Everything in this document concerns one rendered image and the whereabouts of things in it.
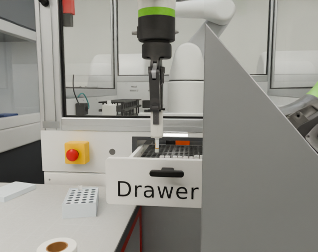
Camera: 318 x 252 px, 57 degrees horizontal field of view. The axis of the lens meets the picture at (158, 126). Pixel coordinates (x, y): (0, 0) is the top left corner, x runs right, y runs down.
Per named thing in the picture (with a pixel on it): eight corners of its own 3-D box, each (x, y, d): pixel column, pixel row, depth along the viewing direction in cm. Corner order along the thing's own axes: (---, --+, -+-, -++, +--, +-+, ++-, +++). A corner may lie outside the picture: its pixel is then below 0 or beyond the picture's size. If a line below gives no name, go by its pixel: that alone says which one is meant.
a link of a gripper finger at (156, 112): (159, 104, 74) (158, 104, 71) (159, 124, 74) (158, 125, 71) (153, 104, 74) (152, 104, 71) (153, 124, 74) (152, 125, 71)
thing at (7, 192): (4, 202, 84) (3, 197, 84) (-18, 198, 87) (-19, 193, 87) (36, 188, 96) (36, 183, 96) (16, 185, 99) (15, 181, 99)
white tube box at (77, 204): (96, 216, 75) (96, 202, 74) (62, 218, 74) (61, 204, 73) (99, 199, 87) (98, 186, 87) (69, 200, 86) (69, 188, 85)
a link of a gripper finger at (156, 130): (162, 110, 74) (161, 110, 74) (162, 137, 75) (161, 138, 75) (151, 110, 75) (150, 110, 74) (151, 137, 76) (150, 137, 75)
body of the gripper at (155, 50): (144, 45, 77) (145, 80, 78) (139, 40, 69) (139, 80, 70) (172, 44, 76) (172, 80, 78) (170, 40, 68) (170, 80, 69)
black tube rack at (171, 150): (204, 186, 75) (205, 162, 74) (137, 184, 77) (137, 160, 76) (201, 164, 97) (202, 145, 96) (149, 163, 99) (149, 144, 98)
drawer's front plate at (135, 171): (232, 209, 65) (233, 161, 64) (106, 204, 68) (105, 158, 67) (231, 206, 67) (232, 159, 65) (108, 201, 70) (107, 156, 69)
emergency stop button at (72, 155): (77, 162, 93) (76, 149, 93) (65, 161, 93) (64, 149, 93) (80, 159, 96) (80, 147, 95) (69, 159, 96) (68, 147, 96)
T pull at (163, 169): (183, 178, 62) (183, 171, 62) (149, 176, 63) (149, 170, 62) (184, 173, 65) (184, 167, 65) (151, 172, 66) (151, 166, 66)
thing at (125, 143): (350, 181, 91) (354, 135, 90) (42, 171, 103) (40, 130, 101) (270, 135, 185) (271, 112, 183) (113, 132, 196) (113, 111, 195)
